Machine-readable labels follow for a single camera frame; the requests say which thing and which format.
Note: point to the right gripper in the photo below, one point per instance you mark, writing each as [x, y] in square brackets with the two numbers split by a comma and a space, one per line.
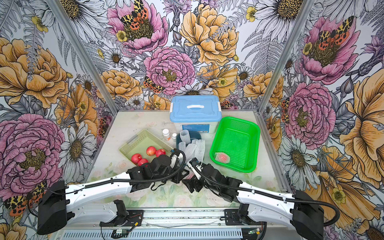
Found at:
[194, 181]

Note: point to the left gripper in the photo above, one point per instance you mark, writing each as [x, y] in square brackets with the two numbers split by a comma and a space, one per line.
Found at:
[179, 177]

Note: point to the white foam net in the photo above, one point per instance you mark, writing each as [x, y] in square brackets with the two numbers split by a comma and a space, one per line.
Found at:
[185, 137]
[195, 149]

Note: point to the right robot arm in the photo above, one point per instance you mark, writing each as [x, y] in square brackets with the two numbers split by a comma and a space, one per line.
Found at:
[295, 211]

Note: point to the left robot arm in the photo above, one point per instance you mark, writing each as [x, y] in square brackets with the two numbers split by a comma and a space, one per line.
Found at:
[62, 203]

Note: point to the dark teal plastic tray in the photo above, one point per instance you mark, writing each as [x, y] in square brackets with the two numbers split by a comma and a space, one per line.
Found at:
[193, 135]

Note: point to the white pill bottle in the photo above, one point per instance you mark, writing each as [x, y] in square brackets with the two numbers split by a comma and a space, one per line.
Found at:
[166, 134]

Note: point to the pale green perforated basket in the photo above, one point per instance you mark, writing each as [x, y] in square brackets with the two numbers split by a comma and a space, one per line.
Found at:
[139, 143]

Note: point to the bright green perforated basket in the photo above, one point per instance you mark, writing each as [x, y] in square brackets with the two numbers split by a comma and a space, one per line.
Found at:
[239, 139]

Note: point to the blue lidded storage box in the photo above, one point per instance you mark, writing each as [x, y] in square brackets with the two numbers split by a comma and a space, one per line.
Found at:
[200, 114]

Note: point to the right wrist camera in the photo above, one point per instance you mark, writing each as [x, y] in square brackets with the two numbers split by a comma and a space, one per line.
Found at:
[196, 168]

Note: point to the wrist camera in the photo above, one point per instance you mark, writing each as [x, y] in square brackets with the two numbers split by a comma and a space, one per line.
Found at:
[176, 156]
[196, 168]

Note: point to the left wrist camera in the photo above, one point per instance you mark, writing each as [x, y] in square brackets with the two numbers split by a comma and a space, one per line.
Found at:
[176, 156]

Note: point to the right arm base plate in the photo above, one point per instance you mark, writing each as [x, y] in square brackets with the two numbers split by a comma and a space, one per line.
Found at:
[233, 217]

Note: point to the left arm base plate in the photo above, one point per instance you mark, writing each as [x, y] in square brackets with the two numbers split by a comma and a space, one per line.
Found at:
[121, 218]

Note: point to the aluminium front rail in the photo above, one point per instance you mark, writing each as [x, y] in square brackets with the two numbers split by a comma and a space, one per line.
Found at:
[176, 224]

